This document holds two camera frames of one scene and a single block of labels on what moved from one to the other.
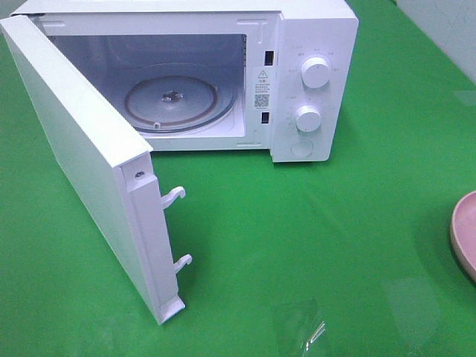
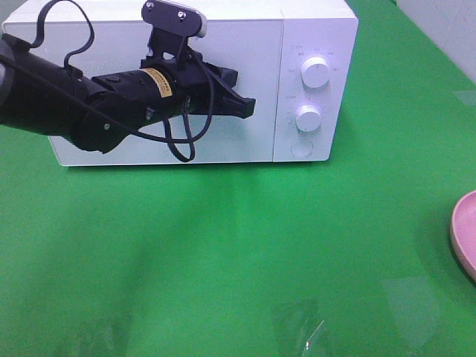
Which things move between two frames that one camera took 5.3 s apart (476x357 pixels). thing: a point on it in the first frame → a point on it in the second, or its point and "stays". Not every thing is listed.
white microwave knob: (308, 118) stays
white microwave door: (112, 166) → (254, 49)
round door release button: (302, 148) stays
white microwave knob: (315, 72) stays
